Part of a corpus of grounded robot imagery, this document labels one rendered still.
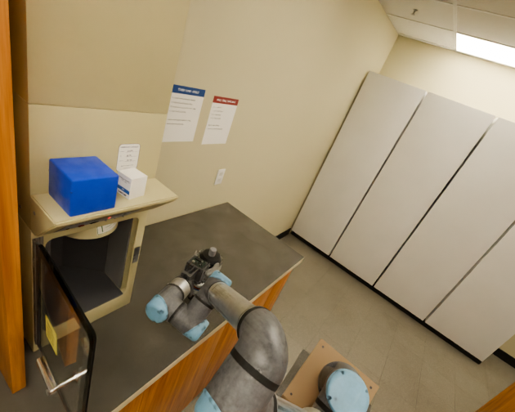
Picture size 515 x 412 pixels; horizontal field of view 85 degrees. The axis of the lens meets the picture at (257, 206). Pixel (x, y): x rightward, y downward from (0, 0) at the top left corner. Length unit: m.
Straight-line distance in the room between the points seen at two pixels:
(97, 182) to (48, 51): 0.25
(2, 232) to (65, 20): 0.40
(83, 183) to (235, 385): 0.49
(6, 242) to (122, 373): 0.59
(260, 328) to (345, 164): 3.01
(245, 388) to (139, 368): 0.59
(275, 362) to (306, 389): 0.58
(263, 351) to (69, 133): 0.61
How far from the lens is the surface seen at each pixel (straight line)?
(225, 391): 0.62
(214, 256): 1.20
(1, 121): 0.61
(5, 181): 0.65
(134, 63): 0.77
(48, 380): 0.83
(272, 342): 0.62
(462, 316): 3.81
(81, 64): 0.72
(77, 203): 0.70
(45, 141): 0.74
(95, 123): 0.77
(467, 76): 3.83
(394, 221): 3.48
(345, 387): 0.97
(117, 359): 1.16
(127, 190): 0.79
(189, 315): 0.97
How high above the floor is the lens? 1.93
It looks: 26 degrees down
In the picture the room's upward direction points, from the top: 22 degrees clockwise
